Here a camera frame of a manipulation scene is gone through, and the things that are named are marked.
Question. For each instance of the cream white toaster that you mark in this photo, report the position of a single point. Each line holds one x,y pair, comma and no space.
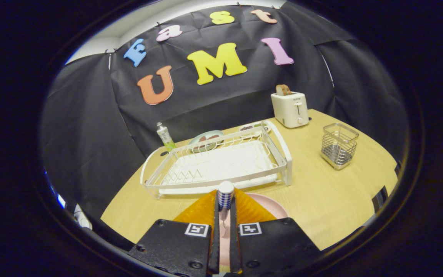
288,109

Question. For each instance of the pale green food plate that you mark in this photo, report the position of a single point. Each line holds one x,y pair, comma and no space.
206,138

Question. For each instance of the pink plate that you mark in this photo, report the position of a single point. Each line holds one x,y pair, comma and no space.
273,207

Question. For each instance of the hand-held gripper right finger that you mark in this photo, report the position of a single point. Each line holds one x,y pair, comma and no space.
275,246

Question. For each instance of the clear green soap bottle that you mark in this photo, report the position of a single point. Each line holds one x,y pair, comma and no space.
165,136

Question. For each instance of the black chair back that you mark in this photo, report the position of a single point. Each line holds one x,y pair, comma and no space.
379,198

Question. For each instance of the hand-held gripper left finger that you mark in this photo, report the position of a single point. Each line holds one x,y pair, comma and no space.
175,246

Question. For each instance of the brown bread slice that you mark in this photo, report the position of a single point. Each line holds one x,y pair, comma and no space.
283,90

